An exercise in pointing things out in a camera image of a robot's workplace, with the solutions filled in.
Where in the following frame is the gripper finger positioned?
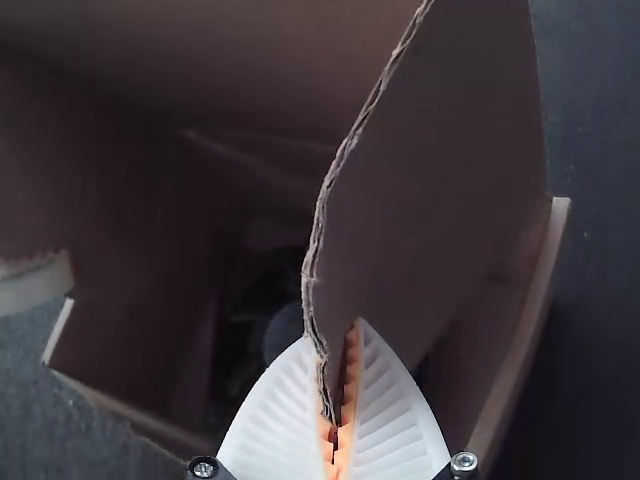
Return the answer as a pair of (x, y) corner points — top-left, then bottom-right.
(333, 315), (482, 480)
(187, 335), (332, 480)
(0, 249), (77, 317)

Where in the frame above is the cardboard box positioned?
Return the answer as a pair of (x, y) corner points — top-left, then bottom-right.
(0, 0), (572, 480)

